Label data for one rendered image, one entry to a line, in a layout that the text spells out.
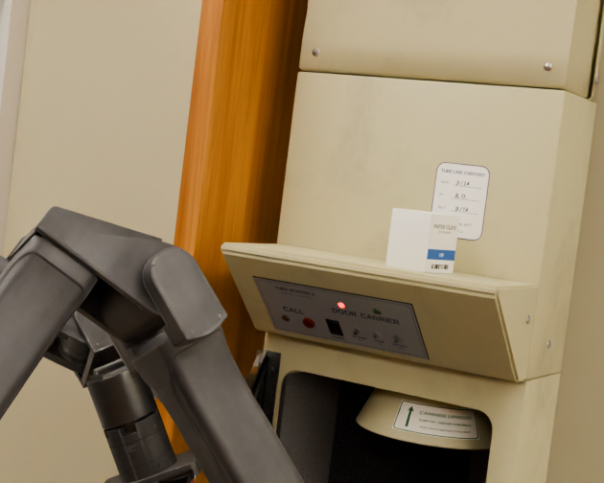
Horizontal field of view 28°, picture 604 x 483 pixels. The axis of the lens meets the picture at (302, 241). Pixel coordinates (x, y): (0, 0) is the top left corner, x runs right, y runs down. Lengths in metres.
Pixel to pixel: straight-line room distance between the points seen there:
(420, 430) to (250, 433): 0.46
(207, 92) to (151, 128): 0.71
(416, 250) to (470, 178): 0.12
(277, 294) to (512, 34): 0.37
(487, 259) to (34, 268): 0.56
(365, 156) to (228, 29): 0.21
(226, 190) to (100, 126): 0.76
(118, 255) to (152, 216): 1.16
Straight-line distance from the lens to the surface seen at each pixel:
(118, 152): 2.09
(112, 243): 0.89
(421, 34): 1.33
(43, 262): 0.87
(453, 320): 1.20
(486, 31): 1.30
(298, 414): 1.43
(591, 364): 1.70
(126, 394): 1.17
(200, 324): 0.88
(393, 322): 1.24
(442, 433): 1.34
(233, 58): 1.37
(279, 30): 1.45
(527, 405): 1.28
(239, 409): 0.91
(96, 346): 1.18
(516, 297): 1.20
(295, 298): 1.29
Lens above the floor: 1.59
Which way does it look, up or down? 3 degrees down
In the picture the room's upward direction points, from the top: 7 degrees clockwise
